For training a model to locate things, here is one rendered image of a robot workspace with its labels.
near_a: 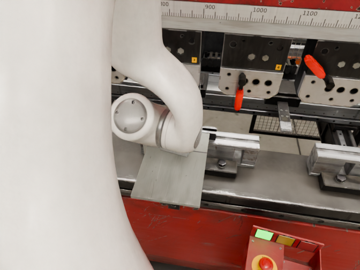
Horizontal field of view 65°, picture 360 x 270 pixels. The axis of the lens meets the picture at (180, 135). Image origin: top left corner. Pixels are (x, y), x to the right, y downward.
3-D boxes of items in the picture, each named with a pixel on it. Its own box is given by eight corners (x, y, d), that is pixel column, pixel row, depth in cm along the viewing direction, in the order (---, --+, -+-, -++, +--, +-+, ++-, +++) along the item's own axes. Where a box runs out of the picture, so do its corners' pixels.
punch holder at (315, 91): (295, 101, 73) (317, 40, 61) (292, 82, 79) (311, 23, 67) (358, 107, 71) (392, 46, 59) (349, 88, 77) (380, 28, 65)
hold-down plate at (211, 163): (145, 166, 96) (144, 160, 94) (149, 155, 100) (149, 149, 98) (235, 179, 92) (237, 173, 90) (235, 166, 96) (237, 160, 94)
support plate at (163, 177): (130, 197, 74) (130, 195, 73) (154, 129, 92) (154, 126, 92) (199, 208, 72) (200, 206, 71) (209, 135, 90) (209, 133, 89)
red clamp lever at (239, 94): (233, 112, 73) (238, 80, 66) (233, 102, 76) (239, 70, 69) (240, 112, 73) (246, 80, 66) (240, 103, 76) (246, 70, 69)
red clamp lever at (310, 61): (310, 58, 60) (336, 86, 63) (308, 49, 63) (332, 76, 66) (303, 63, 61) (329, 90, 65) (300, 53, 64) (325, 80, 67)
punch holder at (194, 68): (143, 86, 77) (137, 27, 66) (151, 69, 83) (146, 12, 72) (198, 91, 76) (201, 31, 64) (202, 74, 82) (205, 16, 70)
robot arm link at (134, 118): (180, 113, 60) (141, 103, 62) (163, 98, 47) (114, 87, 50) (170, 151, 60) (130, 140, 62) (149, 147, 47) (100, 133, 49)
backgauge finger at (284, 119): (265, 133, 92) (269, 121, 88) (262, 86, 110) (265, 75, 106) (304, 137, 90) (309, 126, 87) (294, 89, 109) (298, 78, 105)
